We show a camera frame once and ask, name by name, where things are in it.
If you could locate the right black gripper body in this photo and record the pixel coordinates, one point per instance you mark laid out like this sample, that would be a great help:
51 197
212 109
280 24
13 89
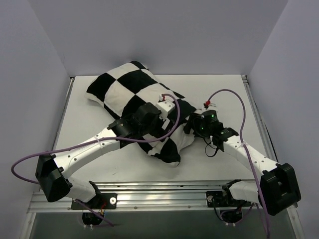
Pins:
189 123

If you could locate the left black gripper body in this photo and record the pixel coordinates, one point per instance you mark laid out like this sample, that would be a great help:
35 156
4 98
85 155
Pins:
164 125

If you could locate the black white checkered pillowcase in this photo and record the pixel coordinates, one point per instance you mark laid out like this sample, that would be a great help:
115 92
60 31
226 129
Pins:
132 85

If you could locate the white pillow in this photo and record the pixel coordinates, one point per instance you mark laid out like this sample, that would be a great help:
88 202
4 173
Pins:
178 140

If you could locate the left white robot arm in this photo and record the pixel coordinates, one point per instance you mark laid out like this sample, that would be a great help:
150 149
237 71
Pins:
54 171

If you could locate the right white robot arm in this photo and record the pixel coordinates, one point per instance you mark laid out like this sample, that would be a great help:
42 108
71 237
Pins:
277 186

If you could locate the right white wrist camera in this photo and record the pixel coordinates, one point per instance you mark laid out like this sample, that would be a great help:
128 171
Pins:
208 105

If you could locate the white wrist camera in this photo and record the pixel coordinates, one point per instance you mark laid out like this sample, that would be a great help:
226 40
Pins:
165 108
208 105

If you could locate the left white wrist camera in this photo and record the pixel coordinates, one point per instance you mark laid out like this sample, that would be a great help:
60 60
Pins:
165 108

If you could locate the right aluminium side rail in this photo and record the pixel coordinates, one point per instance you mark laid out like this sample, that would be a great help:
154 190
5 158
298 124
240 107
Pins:
266 140

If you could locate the aluminium side rail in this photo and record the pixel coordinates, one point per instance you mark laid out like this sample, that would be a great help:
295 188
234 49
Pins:
72 79
266 140

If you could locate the aluminium front frame rail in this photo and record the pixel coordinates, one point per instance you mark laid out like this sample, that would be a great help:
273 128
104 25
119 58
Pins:
160 196

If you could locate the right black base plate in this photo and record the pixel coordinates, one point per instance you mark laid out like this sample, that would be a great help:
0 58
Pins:
220 199

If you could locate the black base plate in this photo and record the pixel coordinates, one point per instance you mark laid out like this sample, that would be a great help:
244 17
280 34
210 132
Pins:
103 201
220 199

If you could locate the left aluminium side rail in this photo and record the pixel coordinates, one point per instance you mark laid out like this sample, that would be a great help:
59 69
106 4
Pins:
72 79

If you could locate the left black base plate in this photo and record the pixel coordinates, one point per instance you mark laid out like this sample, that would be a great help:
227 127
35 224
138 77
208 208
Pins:
103 201

